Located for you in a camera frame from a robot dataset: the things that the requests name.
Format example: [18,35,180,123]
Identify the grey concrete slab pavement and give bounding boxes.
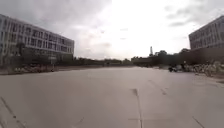
[0,66,224,128]

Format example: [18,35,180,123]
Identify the row of dark trees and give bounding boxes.
[56,48,224,68]

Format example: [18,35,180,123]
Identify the tall slender tower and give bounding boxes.
[149,45,154,57]

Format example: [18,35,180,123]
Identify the dark vehicle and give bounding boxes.
[167,65,179,73]

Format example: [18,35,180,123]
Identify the long pale multi-storey building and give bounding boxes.
[0,13,75,66]

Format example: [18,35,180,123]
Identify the pile of pale rubble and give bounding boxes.
[185,61,224,78]

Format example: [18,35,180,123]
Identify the grey multi-storey building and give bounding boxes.
[188,15,224,52]

